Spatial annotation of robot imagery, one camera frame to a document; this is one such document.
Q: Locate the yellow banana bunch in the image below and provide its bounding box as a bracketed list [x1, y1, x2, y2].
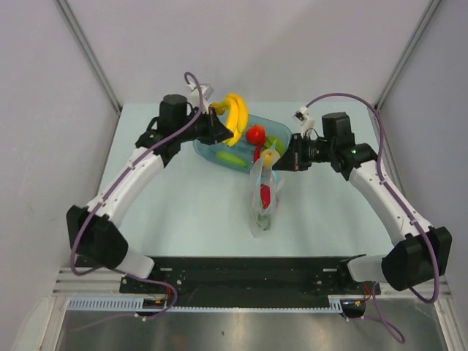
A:
[209, 93, 249, 147]

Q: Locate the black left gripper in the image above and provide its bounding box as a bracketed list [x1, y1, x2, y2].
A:
[176, 106, 233, 146]

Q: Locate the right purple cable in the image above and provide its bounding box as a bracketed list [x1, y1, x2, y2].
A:
[305, 91, 441, 347]

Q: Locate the yellow orange fruit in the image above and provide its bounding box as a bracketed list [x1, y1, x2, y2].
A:
[261, 148, 281, 170]

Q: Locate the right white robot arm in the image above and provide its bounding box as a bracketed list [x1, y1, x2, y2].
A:
[273, 109, 452, 293]

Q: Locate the white slotted cable duct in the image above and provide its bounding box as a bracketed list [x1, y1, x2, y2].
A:
[66, 294, 355, 312]

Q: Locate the pink dragon fruit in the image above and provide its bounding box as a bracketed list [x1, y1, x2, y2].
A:
[250, 184, 274, 231]

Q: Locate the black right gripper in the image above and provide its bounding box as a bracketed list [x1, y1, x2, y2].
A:
[273, 133, 335, 172]

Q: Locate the clear zip top bag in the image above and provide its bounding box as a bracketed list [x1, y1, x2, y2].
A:
[248, 142, 284, 238]

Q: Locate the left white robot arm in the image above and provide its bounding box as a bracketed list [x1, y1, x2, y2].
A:
[66, 91, 248, 293]

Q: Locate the left aluminium frame post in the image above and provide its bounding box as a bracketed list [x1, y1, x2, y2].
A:
[53, 0, 123, 114]

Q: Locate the green star fruit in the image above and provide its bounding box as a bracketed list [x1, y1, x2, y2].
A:
[263, 136, 285, 156]

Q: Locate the red tomato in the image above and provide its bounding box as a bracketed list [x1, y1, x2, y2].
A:
[245, 124, 266, 146]

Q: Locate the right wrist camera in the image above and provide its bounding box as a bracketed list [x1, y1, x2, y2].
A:
[292, 106, 316, 129]

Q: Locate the red chili pepper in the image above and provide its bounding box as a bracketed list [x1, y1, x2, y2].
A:
[253, 143, 263, 163]

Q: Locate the aluminium frame post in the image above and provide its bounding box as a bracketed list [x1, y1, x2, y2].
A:
[374, 0, 444, 110]
[53, 0, 123, 114]

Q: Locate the blue plastic food tub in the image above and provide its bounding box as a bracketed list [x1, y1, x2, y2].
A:
[193, 114, 292, 173]

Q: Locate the right aluminium frame post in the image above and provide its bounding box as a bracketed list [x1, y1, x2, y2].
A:
[374, 0, 444, 110]

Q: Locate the purple cable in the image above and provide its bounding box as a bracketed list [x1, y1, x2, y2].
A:
[305, 91, 441, 347]
[69, 71, 211, 332]

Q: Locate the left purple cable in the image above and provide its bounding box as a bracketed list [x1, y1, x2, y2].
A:
[69, 71, 211, 332]

